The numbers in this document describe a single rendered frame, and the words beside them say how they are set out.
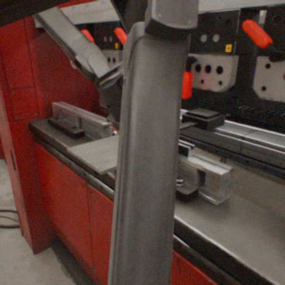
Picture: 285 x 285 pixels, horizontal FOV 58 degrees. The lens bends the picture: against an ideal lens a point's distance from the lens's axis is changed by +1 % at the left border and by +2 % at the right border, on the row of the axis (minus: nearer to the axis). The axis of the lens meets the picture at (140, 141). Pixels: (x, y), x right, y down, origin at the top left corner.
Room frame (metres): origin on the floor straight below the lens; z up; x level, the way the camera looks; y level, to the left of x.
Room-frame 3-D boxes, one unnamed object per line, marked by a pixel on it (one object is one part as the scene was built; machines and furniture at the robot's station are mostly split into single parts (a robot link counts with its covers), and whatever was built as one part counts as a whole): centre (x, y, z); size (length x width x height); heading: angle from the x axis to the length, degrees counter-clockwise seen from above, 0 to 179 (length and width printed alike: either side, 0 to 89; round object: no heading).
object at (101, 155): (0.68, 0.05, 1.00); 0.26 x 0.18 x 0.01; 130
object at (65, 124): (1.20, 0.37, 0.89); 0.30 x 0.05 x 0.03; 40
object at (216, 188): (0.74, -0.10, 0.92); 0.39 x 0.06 x 0.10; 40
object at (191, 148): (0.76, -0.08, 0.98); 0.20 x 0.03 x 0.03; 40
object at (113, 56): (0.95, 0.08, 1.26); 0.15 x 0.09 x 0.17; 40
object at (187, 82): (0.62, -0.12, 1.20); 0.04 x 0.02 x 0.10; 130
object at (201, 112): (0.89, -0.18, 1.01); 0.26 x 0.12 x 0.05; 130
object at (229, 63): (0.64, -0.18, 1.26); 0.15 x 0.09 x 0.17; 40
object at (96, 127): (1.20, 0.29, 0.92); 0.50 x 0.06 x 0.10; 40
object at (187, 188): (0.71, -0.05, 0.89); 0.30 x 0.05 x 0.03; 40
